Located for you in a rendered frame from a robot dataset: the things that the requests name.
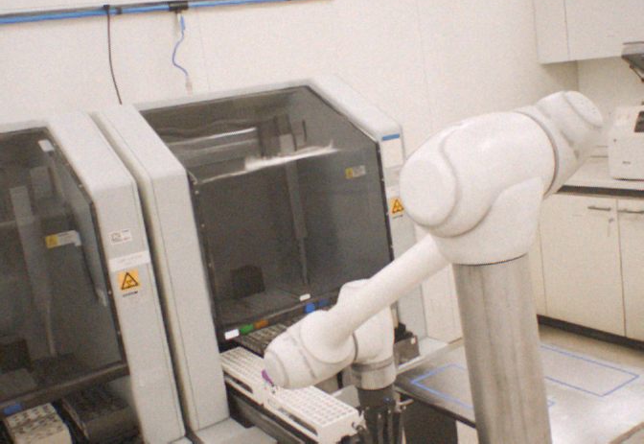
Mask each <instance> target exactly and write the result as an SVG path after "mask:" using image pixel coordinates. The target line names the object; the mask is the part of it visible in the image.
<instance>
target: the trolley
mask: <svg viewBox="0 0 644 444"><path fill-rule="evenodd" d="M540 348H541V355H542V362H543V370H544V378H545V384H546V393H547V400H548V407H549V415H550V422H551V430H552V437H553V444H623V443H625V442H626V440H628V439H629V438H631V437H633V436H634V435H636V434H637V433H640V432H642V431H644V369H642V368H639V367H636V366H632V365H628V364H625V363H621V362H616V361H613V360H610V359H605V358H602V357H598V356H595V355H592V354H588V353H586V352H581V351H578V350H575V348H573V349H571V347H568V346H564V345H561V344H558V343H554V342H551V341H547V340H544V339H540ZM394 388H395V399H396V401H397V402H400V394H401V395H404V397H406V398H408V399H411V400H413V401H415V402H417V403H419V404H421V405H424V406H426V407H429V408H431V409H434V410H436V411H438V412H440V413H442V414H444V415H447V416H449V417H451V418H453V419H455V421H457V422H459V423H461V424H464V425H466V426H469V427H471V428H473V429H475V430H476V426H475V419H474V412H473V405H472V393H471V387H470V379H469V372H468V367H467V359H466V353H465V346H461V347H459V348H456V349H454V350H452V351H450V352H447V353H446V354H443V355H440V356H438V357H436V358H433V360H431V361H429V362H424V363H422V364H419V365H417V366H415V367H412V368H410V369H407V370H405V371H403V372H401V373H399V374H396V380H395V381H394ZM399 393H400V394H399Z"/></svg>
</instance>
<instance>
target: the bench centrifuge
mask: <svg viewBox="0 0 644 444"><path fill-rule="evenodd" d="M621 59H622V60H624V61H625V62H627V63H628V64H630V68H631V69H632V70H633V71H634V72H635V73H636V74H637V75H638V77H639V79H641V82H642V83H643V84H644V79H642V78H641V77H640V75H639V74H638V72H637V71H636V70H638V71H639V72H641V73H642V74H643V75H644V45H639V46H632V47H625V48H623V49H622V52H621ZM634 68H635V69H636V70H635V69H634ZM608 150H609V174H610V177H611V178H619V179H621V180H628V179H641V180H644V101H640V102H635V103H631V104H627V105H619V106H617V107H616V108H615V110H614V120H613V123H612V126H611V128H610V130H609V133H608Z"/></svg>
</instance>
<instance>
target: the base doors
mask: <svg viewBox="0 0 644 444"><path fill-rule="evenodd" d="M592 205H594V207H600V208H609V207H610V208H611V209H610V210H609V211H606V210H597V209H588V208H587V207H588V206H592ZM624 208H626V209H627V210H630V211H640V210H644V200H634V199H610V198H597V197H590V196H585V195H571V194H559V193H553V194H552V195H550V196H549V198H547V199H545V200H544V201H542V202H541V206H540V216H539V222H538V228H537V238H536V240H535V242H534V243H533V244H532V246H531V248H530V250H529V252H528V258H529V266H530V273H531V281H532V289H533V295H534V303H535V311H536V314H538V315H545V316H550V317H553V318H556V319H561V320H565V321H569V322H573V323H576V324H581V325H585V326H588V327H592V328H596V329H599V330H604V332H606V331H608V333H612V334H615V335H619V336H622V337H627V338H631V339H638V340H642V341H644V213H642V214H636V213H625V212H618V211H617V210H623V209H624ZM569 213H578V214H584V217H583V218H576V217H570V216H569ZM611 218H613V219H614V221H613V222H610V224H609V222H608V220H609V219H611ZM608 225H609V226H610V237H608Z"/></svg>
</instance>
